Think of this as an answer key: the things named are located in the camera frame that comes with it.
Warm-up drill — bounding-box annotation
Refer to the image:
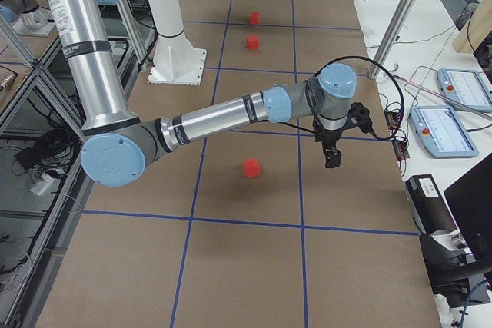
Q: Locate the teach pendant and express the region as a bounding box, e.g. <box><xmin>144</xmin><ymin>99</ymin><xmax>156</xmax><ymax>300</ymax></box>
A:
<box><xmin>437</xmin><ymin>68</ymin><xmax>491</xmax><ymax>113</ymax></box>
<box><xmin>409</xmin><ymin>105</ymin><xmax>479</xmax><ymax>158</ymax></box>

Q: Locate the small circuit board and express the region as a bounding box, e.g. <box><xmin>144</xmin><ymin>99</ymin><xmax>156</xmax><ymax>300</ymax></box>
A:
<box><xmin>384</xmin><ymin>109</ymin><xmax>410</xmax><ymax>162</ymax></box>

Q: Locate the aluminium frame post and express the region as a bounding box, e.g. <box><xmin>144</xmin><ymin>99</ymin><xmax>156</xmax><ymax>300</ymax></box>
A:
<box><xmin>374</xmin><ymin>0</ymin><xmax>415</xmax><ymax>65</ymax></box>

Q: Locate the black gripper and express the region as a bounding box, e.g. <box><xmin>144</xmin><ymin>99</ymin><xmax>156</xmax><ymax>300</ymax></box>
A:
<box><xmin>313</xmin><ymin>114</ymin><xmax>347</xmax><ymax>168</ymax></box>

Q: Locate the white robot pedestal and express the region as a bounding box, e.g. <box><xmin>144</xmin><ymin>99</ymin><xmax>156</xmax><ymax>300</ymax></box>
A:
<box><xmin>148</xmin><ymin>0</ymin><xmax>207</xmax><ymax>86</ymax></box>

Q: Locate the red block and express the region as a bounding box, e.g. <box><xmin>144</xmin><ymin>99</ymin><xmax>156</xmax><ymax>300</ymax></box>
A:
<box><xmin>246</xmin><ymin>35</ymin><xmax>259</xmax><ymax>50</ymax></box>
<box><xmin>242</xmin><ymin>158</ymin><xmax>261</xmax><ymax>178</ymax></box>
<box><xmin>249</xmin><ymin>12</ymin><xmax>260</xmax><ymax>25</ymax></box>

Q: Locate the black box with label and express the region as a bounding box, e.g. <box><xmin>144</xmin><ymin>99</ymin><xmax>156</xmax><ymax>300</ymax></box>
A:
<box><xmin>405</xmin><ymin>174</ymin><xmax>457</xmax><ymax>235</ymax></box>

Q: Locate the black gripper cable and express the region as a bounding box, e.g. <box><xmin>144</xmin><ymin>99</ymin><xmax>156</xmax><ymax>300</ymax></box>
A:
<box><xmin>317</xmin><ymin>55</ymin><xmax>404</xmax><ymax>141</ymax></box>

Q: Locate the black monitor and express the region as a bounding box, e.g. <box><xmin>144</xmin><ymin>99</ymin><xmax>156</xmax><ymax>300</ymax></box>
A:
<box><xmin>444</xmin><ymin>154</ymin><xmax>491</xmax><ymax>257</ymax></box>

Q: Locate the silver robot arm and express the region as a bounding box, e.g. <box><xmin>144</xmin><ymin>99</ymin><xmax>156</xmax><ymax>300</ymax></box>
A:
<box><xmin>48</xmin><ymin>0</ymin><xmax>357</xmax><ymax>187</ymax></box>
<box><xmin>1</xmin><ymin>0</ymin><xmax>55</xmax><ymax>37</ymax></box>

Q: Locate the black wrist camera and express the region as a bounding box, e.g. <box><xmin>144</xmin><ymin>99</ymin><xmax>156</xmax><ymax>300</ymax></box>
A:
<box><xmin>347</xmin><ymin>102</ymin><xmax>373</xmax><ymax>134</ymax></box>

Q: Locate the wooden board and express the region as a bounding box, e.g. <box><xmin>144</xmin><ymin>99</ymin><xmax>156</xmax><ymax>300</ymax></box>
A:
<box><xmin>453</xmin><ymin>0</ymin><xmax>491</xmax><ymax>54</ymax></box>

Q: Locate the teach pendant far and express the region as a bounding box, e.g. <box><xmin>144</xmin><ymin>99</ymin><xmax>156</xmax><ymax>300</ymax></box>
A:
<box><xmin>437</xmin><ymin>68</ymin><xmax>491</xmax><ymax>113</ymax></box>

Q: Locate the teach pendant near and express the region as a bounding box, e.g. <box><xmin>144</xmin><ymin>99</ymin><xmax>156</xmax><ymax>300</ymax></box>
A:
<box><xmin>409</xmin><ymin>105</ymin><xmax>479</xmax><ymax>158</ymax></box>

